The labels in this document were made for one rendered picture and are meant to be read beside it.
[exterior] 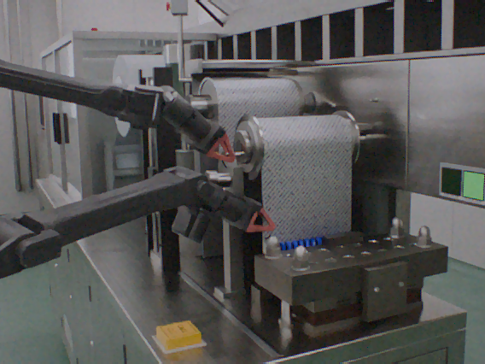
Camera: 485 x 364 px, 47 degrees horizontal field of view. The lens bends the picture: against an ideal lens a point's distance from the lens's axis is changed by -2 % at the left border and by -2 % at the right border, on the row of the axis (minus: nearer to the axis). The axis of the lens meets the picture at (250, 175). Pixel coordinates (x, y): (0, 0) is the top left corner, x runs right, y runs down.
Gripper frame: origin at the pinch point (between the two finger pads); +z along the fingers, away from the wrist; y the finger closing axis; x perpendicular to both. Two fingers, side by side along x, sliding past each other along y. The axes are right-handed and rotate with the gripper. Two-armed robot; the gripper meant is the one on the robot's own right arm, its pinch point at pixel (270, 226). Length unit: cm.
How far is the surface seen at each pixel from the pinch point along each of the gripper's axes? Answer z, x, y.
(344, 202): 15.5, 12.5, 0.3
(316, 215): 9.7, 6.8, 0.3
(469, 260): 279, 44, -183
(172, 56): -18, 37, -74
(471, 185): 20.4, 24.1, 29.6
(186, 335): -14.2, -25.7, 13.1
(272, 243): -2.5, -3.2, 8.1
